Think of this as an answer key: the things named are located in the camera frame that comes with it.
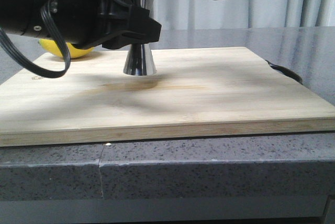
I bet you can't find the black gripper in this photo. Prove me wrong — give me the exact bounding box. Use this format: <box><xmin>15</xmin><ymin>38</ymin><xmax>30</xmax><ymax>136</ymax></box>
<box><xmin>1</xmin><ymin>0</ymin><xmax>131</xmax><ymax>48</ymax></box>

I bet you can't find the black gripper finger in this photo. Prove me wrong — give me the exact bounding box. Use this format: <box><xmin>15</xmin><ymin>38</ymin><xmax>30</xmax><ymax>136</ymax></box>
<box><xmin>102</xmin><ymin>0</ymin><xmax>161</xmax><ymax>50</ymax></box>

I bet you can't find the steel double jigger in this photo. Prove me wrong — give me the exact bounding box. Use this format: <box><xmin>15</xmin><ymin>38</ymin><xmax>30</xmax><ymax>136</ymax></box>
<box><xmin>124</xmin><ymin>0</ymin><xmax>157</xmax><ymax>76</ymax></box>

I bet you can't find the grey curtain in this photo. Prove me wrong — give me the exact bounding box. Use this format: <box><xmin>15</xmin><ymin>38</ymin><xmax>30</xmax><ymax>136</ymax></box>
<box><xmin>153</xmin><ymin>0</ymin><xmax>334</xmax><ymax>30</ymax></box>

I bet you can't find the yellow lemon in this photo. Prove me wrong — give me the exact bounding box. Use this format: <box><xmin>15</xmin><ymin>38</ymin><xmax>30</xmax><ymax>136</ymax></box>
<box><xmin>39</xmin><ymin>39</ymin><xmax>94</xmax><ymax>59</ymax></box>

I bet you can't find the wooden cutting board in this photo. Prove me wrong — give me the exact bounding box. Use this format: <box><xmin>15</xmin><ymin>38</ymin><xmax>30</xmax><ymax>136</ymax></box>
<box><xmin>1</xmin><ymin>47</ymin><xmax>334</xmax><ymax>147</ymax></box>

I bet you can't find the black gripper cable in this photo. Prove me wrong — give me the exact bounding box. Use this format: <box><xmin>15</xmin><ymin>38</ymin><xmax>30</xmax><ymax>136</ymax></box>
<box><xmin>0</xmin><ymin>0</ymin><xmax>71</xmax><ymax>79</ymax></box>

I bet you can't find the black board handle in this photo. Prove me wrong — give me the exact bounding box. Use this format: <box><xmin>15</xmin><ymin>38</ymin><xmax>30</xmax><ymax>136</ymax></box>
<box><xmin>266</xmin><ymin>60</ymin><xmax>303</xmax><ymax>84</ymax></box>

